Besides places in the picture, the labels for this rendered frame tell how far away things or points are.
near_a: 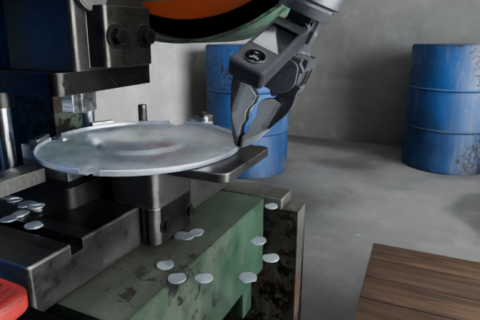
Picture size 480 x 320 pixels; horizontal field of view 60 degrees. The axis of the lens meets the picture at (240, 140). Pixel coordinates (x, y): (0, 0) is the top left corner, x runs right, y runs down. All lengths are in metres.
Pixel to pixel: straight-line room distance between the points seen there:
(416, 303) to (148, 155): 0.74
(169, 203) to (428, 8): 3.35
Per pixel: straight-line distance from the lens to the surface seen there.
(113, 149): 0.59
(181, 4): 0.96
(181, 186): 0.63
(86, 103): 0.68
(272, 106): 0.55
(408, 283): 1.15
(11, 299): 0.35
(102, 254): 0.57
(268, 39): 0.51
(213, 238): 0.63
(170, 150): 0.58
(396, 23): 3.80
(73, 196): 0.62
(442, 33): 3.78
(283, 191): 0.82
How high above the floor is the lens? 0.94
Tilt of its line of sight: 14 degrees down
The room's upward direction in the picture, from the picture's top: straight up
